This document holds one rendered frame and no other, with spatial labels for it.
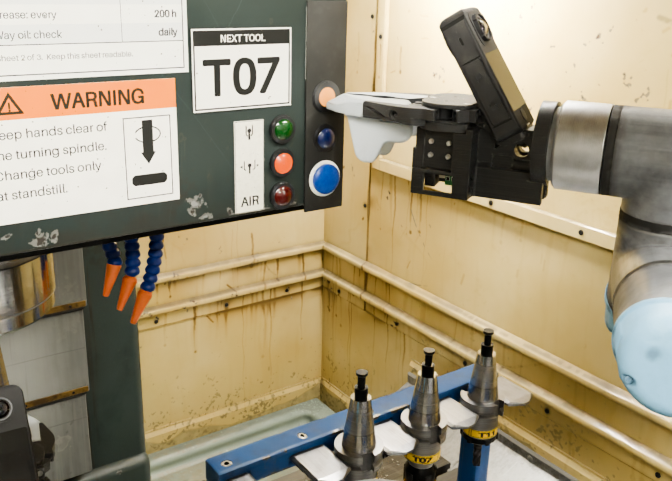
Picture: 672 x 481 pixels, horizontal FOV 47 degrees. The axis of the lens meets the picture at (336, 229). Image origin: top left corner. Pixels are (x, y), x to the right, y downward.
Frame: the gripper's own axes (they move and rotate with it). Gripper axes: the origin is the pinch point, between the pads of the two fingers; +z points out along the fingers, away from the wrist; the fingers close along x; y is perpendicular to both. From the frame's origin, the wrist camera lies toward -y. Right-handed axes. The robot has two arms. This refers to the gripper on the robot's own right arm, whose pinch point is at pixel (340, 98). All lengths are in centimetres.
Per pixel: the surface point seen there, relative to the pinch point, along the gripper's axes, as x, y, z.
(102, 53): -18.1, -4.7, 12.4
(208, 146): -10.3, 3.7, 8.0
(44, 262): -12.3, 17.4, 26.8
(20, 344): 18, 49, 65
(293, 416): 101, 107, 57
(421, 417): 19.8, 44.3, -4.2
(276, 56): -4.5, -3.9, 4.4
